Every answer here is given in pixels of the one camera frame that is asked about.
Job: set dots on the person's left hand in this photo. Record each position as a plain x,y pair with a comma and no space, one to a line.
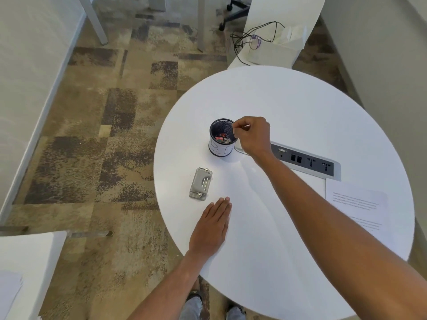
210,231

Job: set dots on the person's right hand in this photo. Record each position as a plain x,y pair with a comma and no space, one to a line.
255,136

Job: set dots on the person's right thumb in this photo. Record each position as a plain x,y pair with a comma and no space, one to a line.
236,130

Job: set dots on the person's left little finger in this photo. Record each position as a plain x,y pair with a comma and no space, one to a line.
206,212

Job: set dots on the person's left middle finger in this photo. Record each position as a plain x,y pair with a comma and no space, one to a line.
222,209

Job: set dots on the person's left forearm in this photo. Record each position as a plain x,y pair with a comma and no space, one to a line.
170,286

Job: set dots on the person's right forearm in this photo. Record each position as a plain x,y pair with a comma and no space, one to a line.
333,236

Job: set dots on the small red white packet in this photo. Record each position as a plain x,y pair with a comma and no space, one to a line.
219,138

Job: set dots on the black mesh pen cup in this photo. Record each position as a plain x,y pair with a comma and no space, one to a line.
220,148

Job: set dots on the grey metal stapler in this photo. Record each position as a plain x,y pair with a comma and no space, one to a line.
200,183

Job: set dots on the grey table socket panel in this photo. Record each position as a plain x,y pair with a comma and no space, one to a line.
310,160

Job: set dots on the person's dark left shoe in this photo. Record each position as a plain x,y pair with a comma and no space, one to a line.
196,294

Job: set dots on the white cardboard box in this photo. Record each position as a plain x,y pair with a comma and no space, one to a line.
272,54

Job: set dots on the person's grey jeans leg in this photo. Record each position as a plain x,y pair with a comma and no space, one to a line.
191,311

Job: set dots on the crumpled white tissue paper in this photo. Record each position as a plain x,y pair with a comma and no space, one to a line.
293,35

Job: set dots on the black office chair base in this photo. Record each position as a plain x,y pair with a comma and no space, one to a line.
235,11

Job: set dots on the printed white paper sheet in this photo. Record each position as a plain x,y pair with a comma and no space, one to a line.
357,206

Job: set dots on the thick white desk leg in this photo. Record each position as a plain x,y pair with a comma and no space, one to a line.
95,19

